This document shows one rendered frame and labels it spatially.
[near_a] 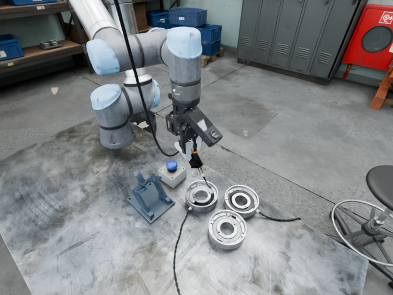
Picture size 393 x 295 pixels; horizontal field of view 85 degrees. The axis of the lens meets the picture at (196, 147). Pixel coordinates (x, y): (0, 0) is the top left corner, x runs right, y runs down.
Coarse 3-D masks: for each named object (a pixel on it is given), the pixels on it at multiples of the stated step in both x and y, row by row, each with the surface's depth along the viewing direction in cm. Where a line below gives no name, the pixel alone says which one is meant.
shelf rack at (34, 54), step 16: (0, 16) 250; (16, 16) 260; (64, 32) 346; (80, 32) 319; (32, 48) 318; (64, 48) 318; (80, 48) 328; (0, 64) 267; (16, 64) 279; (32, 64) 292
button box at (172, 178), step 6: (162, 168) 76; (180, 168) 76; (162, 174) 74; (168, 174) 73; (174, 174) 73; (180, 174) 74; (186, 174) 77; (162, 180) 77; (168, 180) 73; (174, 180) 73; (180, 180) 76; (174, 186) 74
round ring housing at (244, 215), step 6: (234, 186) 70; (240, 186) 70; (246, 186) 70; (228, 192) 70; (252, 192) 69; (234, 198) 68; (240, 198) 70; (246, 198) 68; (228, 204) 65; (234, 204) 66; (246, 204) 66; (234, 210) 63; (252, 210) 63; (246, 216) 64
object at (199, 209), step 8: (192, 184) 71; (200, 184) 72; (208, 184) 72; (200, 192) 71; (208, 192) 70; (216, 192) 69; (200, 200) 67; (216, 200) 66; (192, 208) 66; (200, 208) 65; (208, 208) 65
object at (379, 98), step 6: (390, 66) 259; (390, 72) 286; (384, 78) 294; (390, 78) 290; (378, 84) 299; (384, 84) 296; (390, 84) 296; (378, 90) 285; (384, 90) 285; (378, 96) 272; (384, 96) 272; (372, 102) 270; (378, 102) 266; (378, 108) 269
